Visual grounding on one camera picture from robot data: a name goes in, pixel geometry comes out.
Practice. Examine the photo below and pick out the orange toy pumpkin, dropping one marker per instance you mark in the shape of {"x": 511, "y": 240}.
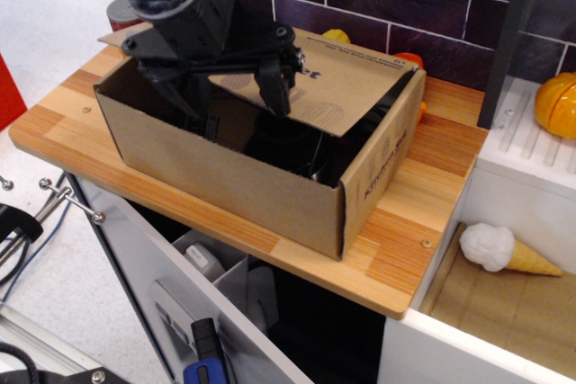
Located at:
{"x": 555, "y": 105}

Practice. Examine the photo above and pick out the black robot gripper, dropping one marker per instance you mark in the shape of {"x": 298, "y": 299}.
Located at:
{"x": 213, "y": 37}

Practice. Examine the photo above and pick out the yellow toy vegetable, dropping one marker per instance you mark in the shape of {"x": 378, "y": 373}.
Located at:
{"x": 336, "y": 35}

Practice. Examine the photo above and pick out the metal clamp with black handle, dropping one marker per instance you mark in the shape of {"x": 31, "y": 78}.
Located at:
{"x": 27, "y": 227}

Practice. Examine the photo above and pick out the red panel at left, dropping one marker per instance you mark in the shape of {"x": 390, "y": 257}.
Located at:
{"x": 12, "y": 105}

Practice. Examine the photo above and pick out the grey storage bin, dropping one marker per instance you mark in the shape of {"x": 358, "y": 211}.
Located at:
{"x": 247, "y": 285}

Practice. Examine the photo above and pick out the brown cardboard kitchen set box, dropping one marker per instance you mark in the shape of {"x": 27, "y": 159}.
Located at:
{"x": 314, "y": 176}

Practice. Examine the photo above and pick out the red can grey lid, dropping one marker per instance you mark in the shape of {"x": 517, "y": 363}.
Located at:
{"x": 121, "y": 16}

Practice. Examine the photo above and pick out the blue black tool handle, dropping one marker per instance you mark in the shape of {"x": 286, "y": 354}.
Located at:
{"x": 210, "y": 368}

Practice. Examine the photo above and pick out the dark grey vertical post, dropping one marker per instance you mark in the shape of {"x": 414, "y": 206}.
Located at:
{"x": 515, "y": 21}

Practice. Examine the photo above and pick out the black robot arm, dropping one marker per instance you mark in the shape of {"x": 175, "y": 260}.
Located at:
{"x": 191, "y": 40}

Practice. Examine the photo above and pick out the toy ice cream cone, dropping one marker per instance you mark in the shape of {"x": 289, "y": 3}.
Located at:
{"x": 496, "y": 248}

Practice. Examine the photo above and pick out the white dish rack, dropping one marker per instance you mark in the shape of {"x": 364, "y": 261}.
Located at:
{"x": 521, "y": 150}

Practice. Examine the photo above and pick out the white cabinet door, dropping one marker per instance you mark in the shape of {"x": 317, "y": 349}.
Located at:
{"x": 169, "y": 294}

